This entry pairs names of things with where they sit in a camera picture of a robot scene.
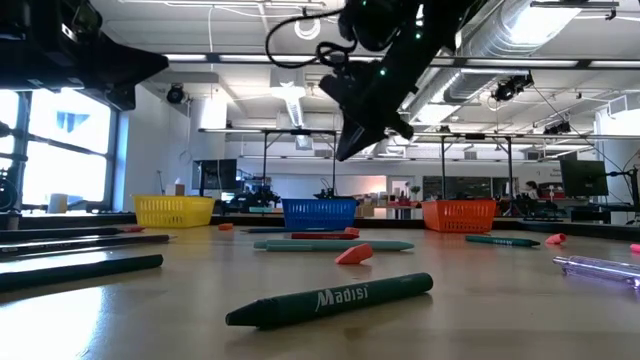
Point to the dark glass partition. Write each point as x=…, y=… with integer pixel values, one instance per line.
x=475, y=187

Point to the red crayon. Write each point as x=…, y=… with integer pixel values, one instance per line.
x=325, y=236

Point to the black pencil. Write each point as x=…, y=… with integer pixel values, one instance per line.
x=85, y=244
x=80, y=272

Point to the black station frame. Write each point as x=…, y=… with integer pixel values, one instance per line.
x=300, y=132
x=500, y=136

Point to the dark teal crayon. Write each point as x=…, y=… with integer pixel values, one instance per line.
x=502, y=241

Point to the black aluminium table frame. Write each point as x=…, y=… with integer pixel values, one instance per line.
x=250, y=220

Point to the red storage box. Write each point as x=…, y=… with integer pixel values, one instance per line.
x=552, y=194

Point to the yellow plastic basket bin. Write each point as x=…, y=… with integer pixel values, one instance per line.
x=172, y=212

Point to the long ceiling light strip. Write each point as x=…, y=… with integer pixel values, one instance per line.
x=525, y=63
x=615, y=64
x=240, y=58

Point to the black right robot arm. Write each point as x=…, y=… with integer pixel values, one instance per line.
x=440, y=20

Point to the dark teal pen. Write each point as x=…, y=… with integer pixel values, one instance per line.
x=260, y=244

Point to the large bright window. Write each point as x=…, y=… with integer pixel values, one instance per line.
x=70, y=170

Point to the black track lights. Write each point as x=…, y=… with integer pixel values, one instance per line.
x=557, y=129

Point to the black office desk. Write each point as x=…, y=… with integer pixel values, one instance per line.
x=590, y=215

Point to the black background robot arms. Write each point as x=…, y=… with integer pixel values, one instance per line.
x=327, y=193
x=255, y=197

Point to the white wall vent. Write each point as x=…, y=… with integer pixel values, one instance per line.
x=625, y=105

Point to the black ceiling spotlight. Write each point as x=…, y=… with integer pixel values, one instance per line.
x=175, y=94

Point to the orange plastic basket bin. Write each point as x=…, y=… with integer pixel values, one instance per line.
x=459, y=216

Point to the purple translucent pen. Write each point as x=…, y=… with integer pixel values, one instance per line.
x=600, y=270

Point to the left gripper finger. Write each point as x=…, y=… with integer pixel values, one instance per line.
x=125, y=75
x=125, y=52

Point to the cluttered background workbench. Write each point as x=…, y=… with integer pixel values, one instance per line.
x=390, y=205

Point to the black computer monitor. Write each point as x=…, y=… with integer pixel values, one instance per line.
x=582, y=177
x=215, y=175

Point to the green Madisi crayon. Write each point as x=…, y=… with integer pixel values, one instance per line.
x=325, y=300

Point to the small salmon eraser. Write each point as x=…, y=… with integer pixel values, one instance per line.
x=225, y=227
x=352, y=230
x=556, y=239
x=354, y=255

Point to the person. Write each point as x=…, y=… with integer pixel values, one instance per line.
x=532, y=190

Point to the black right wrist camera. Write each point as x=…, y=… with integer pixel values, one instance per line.
x=367, y=25

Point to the silver ventilation duct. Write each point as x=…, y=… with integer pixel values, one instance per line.
x=500, y=40

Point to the small grey cylinder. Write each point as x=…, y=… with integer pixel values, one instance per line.
x=13, y=221

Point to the blue plastic basket bin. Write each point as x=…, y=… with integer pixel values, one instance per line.
x=320, y=215

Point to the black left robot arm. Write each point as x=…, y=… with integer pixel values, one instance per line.
x=20, y=40

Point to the small cardboard box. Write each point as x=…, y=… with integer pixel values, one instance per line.
x=175, y=190

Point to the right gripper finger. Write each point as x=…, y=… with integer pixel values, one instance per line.
x=350, y=132
x=372, y=135

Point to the red pencil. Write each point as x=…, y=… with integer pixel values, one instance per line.
x=134, y=229

